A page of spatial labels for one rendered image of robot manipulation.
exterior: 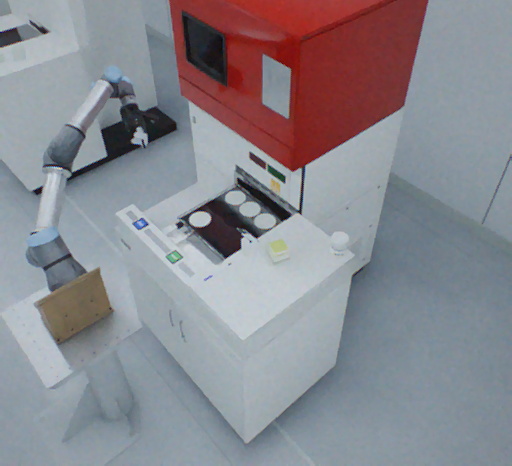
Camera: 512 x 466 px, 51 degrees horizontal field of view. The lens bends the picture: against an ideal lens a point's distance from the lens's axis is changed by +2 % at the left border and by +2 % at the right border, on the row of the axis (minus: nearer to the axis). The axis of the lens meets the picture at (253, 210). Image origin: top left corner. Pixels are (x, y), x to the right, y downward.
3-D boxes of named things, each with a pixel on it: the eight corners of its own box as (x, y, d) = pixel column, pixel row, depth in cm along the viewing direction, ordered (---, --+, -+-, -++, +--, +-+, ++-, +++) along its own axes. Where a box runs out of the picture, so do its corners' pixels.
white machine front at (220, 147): (197, 153, 296) (191, 90, 268) (300, 231, 251) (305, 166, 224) (193, 155, 294) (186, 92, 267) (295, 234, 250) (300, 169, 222)
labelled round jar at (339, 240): (337, 243, 226) (339, 228, 219) (349, 253, 222) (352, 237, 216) (325, 252, 223) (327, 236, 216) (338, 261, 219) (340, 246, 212)
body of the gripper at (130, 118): (124, 134, 246) (118, 112, 249) (142, 134, 250) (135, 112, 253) (128, 126, 239) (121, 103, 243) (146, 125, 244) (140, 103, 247)
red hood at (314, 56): (287, 47, 299) (292, -70, 258) (404, 106, 255) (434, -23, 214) (179, 95, 264) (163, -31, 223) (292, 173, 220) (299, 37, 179)
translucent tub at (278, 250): (282, 248, 224) (283, 237, 220) (290, 260, 219) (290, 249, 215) (266, 253, 222) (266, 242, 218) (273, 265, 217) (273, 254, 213)
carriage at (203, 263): (173, 230, 248) (172, 226, 246) (222, 276, 228) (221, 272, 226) (159, 239, 244) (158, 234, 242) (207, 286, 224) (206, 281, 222)
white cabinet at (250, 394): (223, 269, 341) (216, 172, 284) (334, 373, 288) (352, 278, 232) (138, 325, 311) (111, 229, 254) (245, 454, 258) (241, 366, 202)
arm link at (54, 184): (26, 262, 205) (49, 133, 222) (21, 267, 218) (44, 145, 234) (59, 266, 211) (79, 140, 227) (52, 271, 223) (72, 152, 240)
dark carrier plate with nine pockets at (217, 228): (237, 186, 264) (237, 185, 264) (284, 222, 245) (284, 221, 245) (181, 218, 248) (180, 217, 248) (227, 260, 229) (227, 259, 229)
